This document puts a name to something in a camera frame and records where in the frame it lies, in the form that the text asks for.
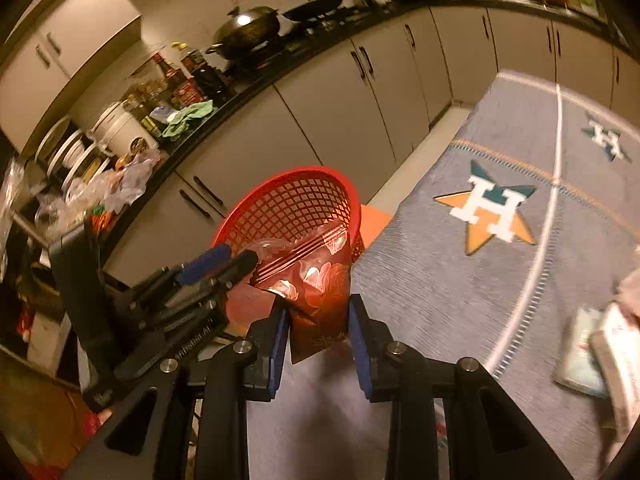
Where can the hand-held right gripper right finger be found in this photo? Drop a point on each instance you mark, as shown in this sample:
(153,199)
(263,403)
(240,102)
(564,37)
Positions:
(359,355)

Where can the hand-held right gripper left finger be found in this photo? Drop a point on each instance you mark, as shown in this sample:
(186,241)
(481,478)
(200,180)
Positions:
(279,355)

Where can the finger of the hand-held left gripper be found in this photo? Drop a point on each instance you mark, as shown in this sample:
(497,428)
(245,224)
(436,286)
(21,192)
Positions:
(205,262)
(235,269)

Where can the red floral foil packet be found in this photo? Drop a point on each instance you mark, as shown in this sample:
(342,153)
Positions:
(320,285)

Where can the red mesh plastic basket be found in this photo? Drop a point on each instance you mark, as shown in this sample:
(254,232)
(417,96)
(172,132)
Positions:
(285,205)

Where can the light blue tissue pack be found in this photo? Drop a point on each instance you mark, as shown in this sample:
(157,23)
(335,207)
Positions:
(580,355)

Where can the white paper box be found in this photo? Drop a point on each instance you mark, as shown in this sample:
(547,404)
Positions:
(617,360)

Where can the grey star printed blanket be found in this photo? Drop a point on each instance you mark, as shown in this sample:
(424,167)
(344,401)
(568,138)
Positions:
(425,285)

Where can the pile of clear plastic bags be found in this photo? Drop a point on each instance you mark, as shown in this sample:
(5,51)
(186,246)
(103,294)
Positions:
(130,175)

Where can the green cloth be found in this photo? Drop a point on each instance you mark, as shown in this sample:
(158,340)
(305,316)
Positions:
(185,117)

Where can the white rice cooker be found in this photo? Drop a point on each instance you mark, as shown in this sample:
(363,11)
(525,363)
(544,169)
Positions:
(120,130)

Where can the white dish rack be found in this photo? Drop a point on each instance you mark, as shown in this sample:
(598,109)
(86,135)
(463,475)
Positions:
(62,147)

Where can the beige base cabinets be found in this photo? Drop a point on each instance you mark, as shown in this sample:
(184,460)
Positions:
(325,105)

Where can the row of condiment bottles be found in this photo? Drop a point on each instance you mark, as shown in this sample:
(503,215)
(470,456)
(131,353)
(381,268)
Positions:
(167,72)

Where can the black wok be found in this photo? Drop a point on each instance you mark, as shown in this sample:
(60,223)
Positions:
(245,27)

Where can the black frying pan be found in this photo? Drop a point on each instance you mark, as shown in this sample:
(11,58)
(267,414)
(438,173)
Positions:
(312,7)

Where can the beige wall cabinet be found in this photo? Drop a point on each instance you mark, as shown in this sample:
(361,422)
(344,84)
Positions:
(75,40)

